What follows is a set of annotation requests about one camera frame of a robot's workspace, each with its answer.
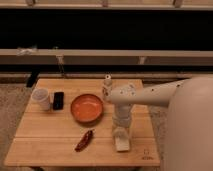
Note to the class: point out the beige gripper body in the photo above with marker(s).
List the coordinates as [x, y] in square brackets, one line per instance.
[121, 121]

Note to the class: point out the white sponge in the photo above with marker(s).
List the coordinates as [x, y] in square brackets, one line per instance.
[122, 144]

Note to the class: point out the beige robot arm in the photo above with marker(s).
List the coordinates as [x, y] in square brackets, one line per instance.
[189, 137]

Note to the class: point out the small white bottle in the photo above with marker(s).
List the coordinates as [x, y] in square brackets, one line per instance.
[107, 87]

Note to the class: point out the red chili pepper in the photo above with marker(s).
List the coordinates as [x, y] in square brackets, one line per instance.
[85, 140]

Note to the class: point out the orange bowl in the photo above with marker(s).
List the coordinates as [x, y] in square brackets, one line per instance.
[86, 108]

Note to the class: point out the black rectangular box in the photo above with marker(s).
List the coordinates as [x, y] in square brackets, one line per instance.
[58, 100]

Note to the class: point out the white paper cup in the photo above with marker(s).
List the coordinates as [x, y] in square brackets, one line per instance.
[42, 98]

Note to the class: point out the wooden rail frame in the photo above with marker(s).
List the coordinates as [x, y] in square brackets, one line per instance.
[152, 57]

